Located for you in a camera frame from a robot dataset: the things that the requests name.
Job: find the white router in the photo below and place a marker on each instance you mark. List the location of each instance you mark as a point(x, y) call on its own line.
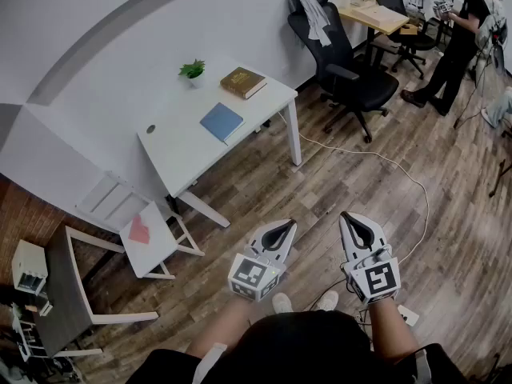
point(416, 7)

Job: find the dark grey white-framed table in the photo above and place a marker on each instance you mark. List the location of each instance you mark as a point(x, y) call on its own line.
point(60, 294)

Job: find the white power strip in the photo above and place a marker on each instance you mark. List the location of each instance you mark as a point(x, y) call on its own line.
point(409, 315)

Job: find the cream box appliance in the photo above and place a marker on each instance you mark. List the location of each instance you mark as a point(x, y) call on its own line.
point(29, 266)

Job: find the person's right forearm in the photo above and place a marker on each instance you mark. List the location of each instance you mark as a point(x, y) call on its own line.
point(390, 330)

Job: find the flat cardboard box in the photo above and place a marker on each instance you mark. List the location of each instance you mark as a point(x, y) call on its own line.
point(378, 13)

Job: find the person's white shoe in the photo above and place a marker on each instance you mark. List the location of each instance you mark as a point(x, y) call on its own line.
point(282, 303)
point(328, 300)

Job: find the white folding chair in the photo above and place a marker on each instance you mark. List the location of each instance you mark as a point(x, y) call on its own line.
point(154, 250)

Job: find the grey cloth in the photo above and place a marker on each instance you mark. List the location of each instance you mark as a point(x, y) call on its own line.
point(316, 16)

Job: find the white desk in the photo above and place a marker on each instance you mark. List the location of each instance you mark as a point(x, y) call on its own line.
point(188, 154)

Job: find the small green potted plant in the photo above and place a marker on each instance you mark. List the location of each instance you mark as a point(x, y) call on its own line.
point(193, 71)

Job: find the black mesh office chair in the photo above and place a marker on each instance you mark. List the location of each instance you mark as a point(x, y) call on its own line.
point(400, 2)

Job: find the wooden desk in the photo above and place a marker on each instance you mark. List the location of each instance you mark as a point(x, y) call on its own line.
point(380, 18)

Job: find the brown hardcover book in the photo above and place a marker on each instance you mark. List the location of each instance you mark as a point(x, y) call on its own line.
point(242, 81)

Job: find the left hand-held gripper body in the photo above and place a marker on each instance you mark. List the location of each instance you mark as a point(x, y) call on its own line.
point(250, 276)

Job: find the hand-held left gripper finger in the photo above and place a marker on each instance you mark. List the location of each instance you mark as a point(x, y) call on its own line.
point(289, 244)
point(260, 237)

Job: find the red paper sheet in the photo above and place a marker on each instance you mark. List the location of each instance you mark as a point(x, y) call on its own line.
point(140, 230)

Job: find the person's right white shoe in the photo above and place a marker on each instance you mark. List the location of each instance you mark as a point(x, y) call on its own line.
point(328, 300)

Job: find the black tripod leg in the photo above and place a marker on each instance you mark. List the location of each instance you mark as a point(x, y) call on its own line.
point(500, 178)

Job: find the blue notebook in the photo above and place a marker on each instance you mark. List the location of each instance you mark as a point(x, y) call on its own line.
point(222, 121)

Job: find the person's black clothing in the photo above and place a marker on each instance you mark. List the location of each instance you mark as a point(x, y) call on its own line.
point(300, 350)

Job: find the person's left forearm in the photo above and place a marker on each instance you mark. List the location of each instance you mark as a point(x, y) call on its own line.
point(224, 326)

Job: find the person's left white shoe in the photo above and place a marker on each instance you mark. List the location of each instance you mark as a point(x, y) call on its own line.
point(282, 303)

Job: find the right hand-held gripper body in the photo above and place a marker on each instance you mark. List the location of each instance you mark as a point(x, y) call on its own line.
point(376, 280)

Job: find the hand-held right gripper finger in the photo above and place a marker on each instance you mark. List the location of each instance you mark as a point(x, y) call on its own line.
point(347, 242)
point(376, 234)

